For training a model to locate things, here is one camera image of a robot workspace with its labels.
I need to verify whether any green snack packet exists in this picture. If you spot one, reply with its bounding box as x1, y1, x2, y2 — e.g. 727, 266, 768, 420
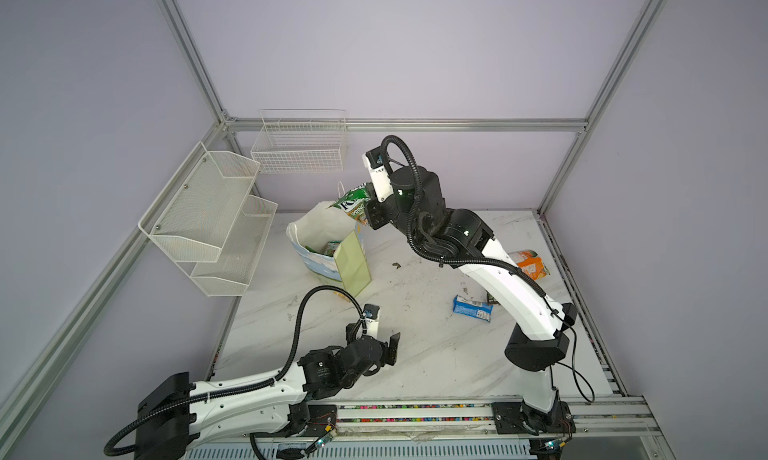
331, 183, 371, 225

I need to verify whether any small blue box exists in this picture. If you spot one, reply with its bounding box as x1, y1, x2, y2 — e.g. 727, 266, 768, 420
452, 295, 493, 323

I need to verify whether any white green paper bag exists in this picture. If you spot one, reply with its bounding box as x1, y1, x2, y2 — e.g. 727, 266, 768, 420
286, 199, 372, 296

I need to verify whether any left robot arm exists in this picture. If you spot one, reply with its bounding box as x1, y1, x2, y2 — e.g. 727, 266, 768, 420
133, 333, 401, 459

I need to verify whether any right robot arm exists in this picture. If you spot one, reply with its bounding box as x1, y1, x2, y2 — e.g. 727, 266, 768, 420
365, 166, 577, 435

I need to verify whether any orange snack box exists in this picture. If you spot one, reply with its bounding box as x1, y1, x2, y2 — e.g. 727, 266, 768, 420
508, 250, 550, 281

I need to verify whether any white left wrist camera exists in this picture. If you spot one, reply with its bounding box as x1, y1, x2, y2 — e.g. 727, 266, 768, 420
363, 303, 380, 339

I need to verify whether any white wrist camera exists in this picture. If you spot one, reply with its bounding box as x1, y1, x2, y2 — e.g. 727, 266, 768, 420
363, 303, 380, 339
363, 147, 393, 203

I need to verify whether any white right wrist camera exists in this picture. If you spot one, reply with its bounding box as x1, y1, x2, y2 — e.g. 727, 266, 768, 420
363, 147, 393, 203

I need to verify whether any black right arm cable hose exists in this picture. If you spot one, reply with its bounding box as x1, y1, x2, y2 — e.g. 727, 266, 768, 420
380, 134, 547, 299

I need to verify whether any white wire wall basket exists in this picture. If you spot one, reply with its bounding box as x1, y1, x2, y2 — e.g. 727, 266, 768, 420
251, 109, 348, 174

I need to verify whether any white mesh wall shelf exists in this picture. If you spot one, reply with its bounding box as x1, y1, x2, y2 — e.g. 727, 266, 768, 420
138, 144, 277, 297

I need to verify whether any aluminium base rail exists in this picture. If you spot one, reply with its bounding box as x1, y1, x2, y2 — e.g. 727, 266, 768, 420
183, 396, 675, 459

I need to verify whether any black corrugated cable hose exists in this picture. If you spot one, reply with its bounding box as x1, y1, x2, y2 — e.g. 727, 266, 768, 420
103, 284, 367, 458

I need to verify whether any right rear frame post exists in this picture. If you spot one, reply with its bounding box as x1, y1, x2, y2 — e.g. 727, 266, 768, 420
537, 0, 668, 216

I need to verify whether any aluminium frame post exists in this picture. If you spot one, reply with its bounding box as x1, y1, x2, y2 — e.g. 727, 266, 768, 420
156, 0, 229, 124

